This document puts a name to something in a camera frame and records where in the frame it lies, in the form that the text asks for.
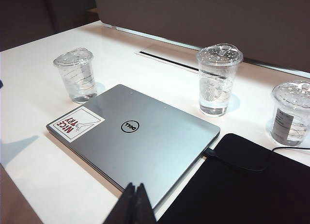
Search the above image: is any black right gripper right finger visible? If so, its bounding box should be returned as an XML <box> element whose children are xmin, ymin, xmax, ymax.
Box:
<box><xmin>133</xmin><ymin>182</ymin><xmax>157</xmax><ymax>224</ymax></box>

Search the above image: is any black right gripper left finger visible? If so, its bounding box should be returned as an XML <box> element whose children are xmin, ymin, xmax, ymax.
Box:
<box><xmin>104</xmin><ymin>182</ymin><xmax>135</xmax><ymax>224</ymax></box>

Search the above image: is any small clear cup without label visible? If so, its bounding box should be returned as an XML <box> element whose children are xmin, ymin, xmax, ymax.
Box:
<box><xmin>53</xmin><ymin>48</ymin><xmax>98</xmax><ymax>104</ymax></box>

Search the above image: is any silver Dell laptop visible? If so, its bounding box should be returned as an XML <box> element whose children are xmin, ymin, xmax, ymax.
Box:
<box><xmin>46</xmin><ymin>83</ymin><xmax>221</xmax><ymax>210</ymax></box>

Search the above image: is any tall clear Starbucks cup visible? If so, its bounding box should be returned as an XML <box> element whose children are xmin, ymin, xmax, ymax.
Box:
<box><xmin>196</xmin><ymin>42</ymin><xmax>244</xmax><ymax>118</ymax></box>

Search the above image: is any small clear cup white label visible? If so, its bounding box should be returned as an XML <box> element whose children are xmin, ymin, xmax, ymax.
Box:
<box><xmin>270</xmin><ymin>80</ymin><xmax>310</xmax><ymax>147</ymax></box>

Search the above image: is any black mouse pad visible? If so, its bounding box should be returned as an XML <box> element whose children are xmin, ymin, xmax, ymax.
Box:
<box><xmin>156</xmin><ymin>132</ymin><xmax>310</xmax><ymax>224</ymax></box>

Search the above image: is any brown wide desk partition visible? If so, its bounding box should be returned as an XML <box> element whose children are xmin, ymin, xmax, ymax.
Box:
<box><xmin>93</xmin><ymin>0</ymin><xmax>310</xmax><ymax>74</ymax></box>

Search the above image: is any black mouse cable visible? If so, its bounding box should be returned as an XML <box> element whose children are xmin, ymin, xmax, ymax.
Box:
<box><xmin>204</xmin><ymin>145</ymin><xmax>310</xmax><ymax>173</ymax></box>

